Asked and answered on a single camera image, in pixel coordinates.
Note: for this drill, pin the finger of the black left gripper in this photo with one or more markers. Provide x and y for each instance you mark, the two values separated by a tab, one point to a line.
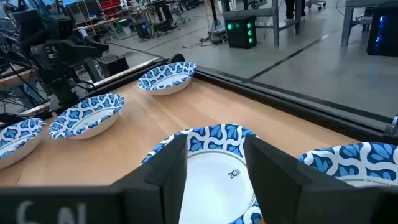
92	70
96	46

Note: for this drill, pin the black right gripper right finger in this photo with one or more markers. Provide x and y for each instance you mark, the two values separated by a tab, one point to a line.
280	193

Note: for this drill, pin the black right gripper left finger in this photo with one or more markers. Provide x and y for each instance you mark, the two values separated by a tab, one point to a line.
161	186

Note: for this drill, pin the blue patterned paper bowl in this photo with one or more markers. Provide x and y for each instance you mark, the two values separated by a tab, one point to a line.
351	160
88	119
164	82
15	141
214	186

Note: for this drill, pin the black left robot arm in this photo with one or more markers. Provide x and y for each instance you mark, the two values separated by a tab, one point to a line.
60	88

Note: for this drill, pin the black box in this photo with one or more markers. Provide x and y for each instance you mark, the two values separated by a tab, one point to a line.
113	65

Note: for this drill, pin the red storage bins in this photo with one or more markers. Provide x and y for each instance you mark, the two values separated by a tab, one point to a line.
109	7

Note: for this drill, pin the small black computer blue light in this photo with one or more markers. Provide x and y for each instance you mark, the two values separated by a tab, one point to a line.
143	30

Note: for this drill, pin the black computer tower green lights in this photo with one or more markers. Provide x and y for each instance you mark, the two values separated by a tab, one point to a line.
241	37

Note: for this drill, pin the grey metal workbench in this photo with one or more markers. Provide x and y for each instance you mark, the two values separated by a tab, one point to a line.
275	25
345	31

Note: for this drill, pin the person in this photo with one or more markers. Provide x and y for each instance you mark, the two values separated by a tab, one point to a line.
289	9

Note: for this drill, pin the black computer tower blue light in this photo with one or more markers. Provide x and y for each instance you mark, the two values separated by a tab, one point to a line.
384	31

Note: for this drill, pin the office chair base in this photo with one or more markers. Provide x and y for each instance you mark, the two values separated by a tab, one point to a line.
317	3

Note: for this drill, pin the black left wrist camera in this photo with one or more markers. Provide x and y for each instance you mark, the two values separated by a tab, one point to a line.
60	27

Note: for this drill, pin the black frame knob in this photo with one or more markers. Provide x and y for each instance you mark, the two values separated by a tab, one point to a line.
178	58

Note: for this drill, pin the black aluminium table frame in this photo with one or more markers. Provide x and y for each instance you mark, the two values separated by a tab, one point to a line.
280	96

